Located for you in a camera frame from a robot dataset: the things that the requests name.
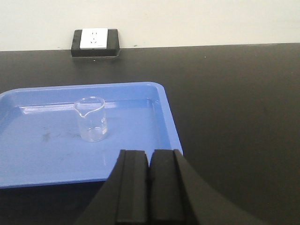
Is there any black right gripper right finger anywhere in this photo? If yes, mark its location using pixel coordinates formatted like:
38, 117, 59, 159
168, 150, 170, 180
149, 150, 265, 225

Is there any blue plastic tray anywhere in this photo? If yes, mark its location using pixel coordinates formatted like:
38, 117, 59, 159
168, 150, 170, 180
0, 82, 181, 188

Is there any clear glass beaker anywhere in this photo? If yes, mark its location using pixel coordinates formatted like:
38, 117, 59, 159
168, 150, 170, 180
73, 96, 108, 142

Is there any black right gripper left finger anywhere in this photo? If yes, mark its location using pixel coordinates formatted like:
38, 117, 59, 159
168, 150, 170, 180
75, 150, 148, 225

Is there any white wall socket black box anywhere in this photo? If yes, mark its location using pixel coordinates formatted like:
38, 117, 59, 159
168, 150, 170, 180
71, 28, 120, 57

